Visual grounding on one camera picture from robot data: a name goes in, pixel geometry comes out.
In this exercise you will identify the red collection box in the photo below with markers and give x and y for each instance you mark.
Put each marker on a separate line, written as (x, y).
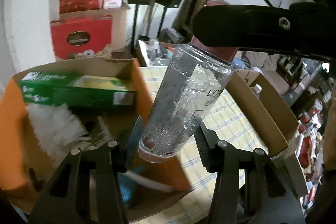
(84, 36)

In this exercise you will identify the large brown cardboard box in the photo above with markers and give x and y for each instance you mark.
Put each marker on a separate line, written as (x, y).
(119, 16)

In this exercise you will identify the clear bottle pink cap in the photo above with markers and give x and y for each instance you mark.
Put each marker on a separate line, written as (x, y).
(195, 78)

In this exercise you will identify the teal cup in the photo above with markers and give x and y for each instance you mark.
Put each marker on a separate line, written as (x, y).
(127, 188)

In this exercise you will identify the green toothpaste box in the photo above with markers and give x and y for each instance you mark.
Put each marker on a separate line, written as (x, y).
(56, 89)

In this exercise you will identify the brown sofa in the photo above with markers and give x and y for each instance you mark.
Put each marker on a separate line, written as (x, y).
(183, 22)

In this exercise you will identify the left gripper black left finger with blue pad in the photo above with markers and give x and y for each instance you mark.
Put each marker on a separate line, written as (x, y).
(66, 197)

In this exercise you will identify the brown cardboard box right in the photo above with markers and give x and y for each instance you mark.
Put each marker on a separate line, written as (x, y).
(267, 112)

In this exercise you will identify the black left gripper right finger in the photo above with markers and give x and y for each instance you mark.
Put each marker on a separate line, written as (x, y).
(249, 188)

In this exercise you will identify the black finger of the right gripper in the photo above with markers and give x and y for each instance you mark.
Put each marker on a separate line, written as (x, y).
(305, 29)

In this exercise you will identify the white feather duster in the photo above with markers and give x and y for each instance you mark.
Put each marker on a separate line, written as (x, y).
(58, 131)

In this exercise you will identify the orange cardboard box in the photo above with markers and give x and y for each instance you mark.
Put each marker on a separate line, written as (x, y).
(26, 169)

